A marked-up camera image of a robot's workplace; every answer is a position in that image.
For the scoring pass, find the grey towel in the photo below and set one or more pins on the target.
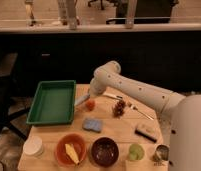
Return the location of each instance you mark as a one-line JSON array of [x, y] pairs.
[[81, 99]]

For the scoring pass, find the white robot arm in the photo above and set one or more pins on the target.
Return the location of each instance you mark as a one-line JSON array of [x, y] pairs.
[[185, 137]]

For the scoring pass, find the green plastic tray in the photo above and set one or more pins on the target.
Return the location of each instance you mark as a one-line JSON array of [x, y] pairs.
[[53, 103]]

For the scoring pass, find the orange tomato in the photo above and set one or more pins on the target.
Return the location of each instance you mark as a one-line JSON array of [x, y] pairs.
[[90, 104]]

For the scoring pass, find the brown pine cone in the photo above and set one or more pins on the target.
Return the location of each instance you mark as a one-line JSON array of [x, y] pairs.
[[119, 107]]

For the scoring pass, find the blue sponge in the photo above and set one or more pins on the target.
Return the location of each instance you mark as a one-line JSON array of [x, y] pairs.
[[91, 124]]

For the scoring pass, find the dark purple bowl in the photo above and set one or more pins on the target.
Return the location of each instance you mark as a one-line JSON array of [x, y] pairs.
[[104, 152]]

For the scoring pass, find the black and tan brush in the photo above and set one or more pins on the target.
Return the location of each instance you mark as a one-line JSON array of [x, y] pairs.
[[147, 132]]

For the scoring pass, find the yellow banana piece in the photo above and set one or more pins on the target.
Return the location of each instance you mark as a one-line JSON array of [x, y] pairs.
[[70, 151]]

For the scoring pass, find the orange bowl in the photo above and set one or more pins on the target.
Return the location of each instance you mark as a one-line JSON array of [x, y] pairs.
[[79, 145]]

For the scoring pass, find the green cup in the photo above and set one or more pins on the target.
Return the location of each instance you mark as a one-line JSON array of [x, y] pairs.
[[136, 152]]

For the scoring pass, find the metal cup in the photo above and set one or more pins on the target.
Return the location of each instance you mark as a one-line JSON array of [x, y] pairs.
[[161, 153]]

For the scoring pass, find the white paper cup stack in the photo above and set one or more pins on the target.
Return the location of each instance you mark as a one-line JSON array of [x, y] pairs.
[[33, 146]]

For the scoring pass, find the black office chair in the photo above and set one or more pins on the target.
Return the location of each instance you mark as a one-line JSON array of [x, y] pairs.
[[6, 84]]

